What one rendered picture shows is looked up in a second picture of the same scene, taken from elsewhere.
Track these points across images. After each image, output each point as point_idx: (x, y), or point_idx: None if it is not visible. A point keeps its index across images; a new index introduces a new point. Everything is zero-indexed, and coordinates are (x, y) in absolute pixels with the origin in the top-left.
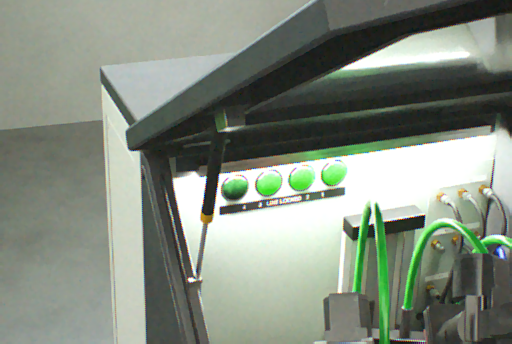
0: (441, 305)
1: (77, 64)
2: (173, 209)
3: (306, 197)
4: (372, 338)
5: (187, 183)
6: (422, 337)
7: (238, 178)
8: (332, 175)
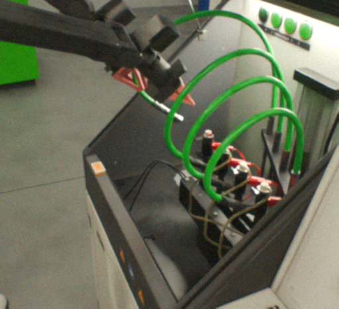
0: (179, 61)
1: None
2: (224, 2)
3: (290, 40)
4: None
5: (249, 1)
6: (276, 157)
7: (263, 8)
8: (301, 30)
